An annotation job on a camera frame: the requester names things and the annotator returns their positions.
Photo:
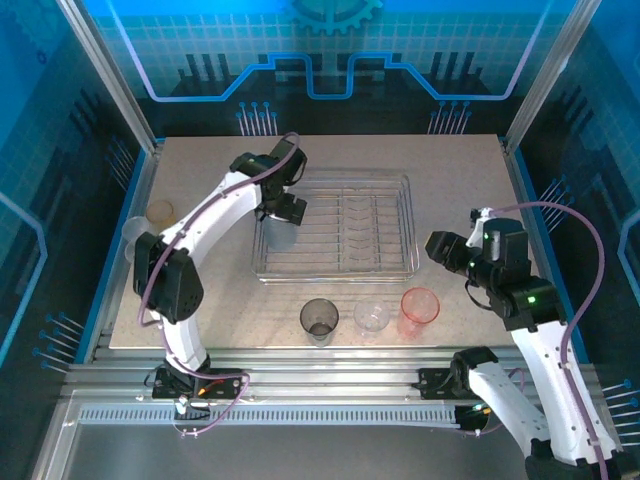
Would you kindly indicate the blue plastic cup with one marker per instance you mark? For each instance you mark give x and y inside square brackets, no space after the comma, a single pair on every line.
[280,235]

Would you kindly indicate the red plastic cup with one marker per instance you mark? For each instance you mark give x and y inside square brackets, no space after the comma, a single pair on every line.
[419,307]

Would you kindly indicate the round clear plastic cup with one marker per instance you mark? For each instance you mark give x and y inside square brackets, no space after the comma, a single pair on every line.
[371,315]

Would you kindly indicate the orange plastic cup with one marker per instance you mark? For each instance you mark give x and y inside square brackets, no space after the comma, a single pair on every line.
[160,212]

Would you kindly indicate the dark grey plastic cup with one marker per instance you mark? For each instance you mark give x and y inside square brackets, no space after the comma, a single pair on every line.
[319,315]

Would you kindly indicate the frosted clear plastic cup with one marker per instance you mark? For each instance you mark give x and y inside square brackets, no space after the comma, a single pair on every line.
[134,230]

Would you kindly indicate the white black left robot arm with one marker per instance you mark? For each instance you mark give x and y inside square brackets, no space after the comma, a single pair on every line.
[210,215]

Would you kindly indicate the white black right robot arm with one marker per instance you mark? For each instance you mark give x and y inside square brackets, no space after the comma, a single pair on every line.
[550,370]

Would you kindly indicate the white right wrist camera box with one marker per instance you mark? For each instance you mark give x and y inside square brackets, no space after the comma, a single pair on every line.
[480,227]

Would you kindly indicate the aluminium side rail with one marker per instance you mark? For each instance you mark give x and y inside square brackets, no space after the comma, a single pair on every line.
[520,190]
[145,175]

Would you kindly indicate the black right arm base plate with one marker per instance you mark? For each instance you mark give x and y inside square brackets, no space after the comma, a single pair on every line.
[435,382]

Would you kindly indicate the aluminium mounting rail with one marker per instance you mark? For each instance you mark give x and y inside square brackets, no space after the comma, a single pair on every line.
[325,370]

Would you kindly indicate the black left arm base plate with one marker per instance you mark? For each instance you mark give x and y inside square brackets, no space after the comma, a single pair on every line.
[225,386]

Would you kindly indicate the aluminium frame post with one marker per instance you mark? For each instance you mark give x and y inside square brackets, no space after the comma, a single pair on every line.
[545,75]
[115,85]

